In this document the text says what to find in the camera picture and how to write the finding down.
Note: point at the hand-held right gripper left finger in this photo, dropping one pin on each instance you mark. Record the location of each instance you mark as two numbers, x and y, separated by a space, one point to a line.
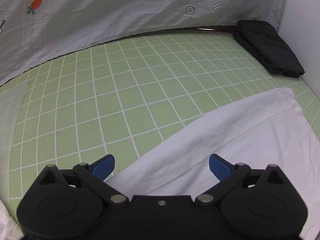
105 167

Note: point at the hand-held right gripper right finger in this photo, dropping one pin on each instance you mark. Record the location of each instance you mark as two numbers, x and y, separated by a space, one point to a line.
219 168

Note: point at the white pants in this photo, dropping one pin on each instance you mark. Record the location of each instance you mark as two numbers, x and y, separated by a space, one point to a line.
225 142

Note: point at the folded black cloth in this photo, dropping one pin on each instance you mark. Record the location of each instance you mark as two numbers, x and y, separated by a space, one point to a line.
267 47

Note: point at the carrot printed grey sheet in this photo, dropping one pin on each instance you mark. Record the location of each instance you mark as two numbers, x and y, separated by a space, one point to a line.
112 10

